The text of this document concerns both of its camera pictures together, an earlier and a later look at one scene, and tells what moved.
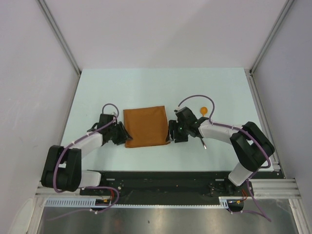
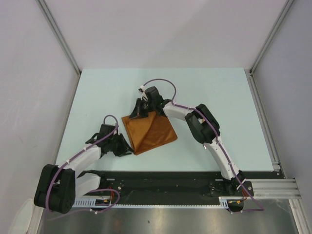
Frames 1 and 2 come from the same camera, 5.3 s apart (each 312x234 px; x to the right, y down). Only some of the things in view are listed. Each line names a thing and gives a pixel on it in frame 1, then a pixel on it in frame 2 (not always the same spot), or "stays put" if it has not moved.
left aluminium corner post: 56,30 stays put
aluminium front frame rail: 270,188 stays put
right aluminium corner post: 279,21 stays put
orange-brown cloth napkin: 147,126 stays put
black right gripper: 173,125 -> 137,111
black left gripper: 124,133 -> 125,149
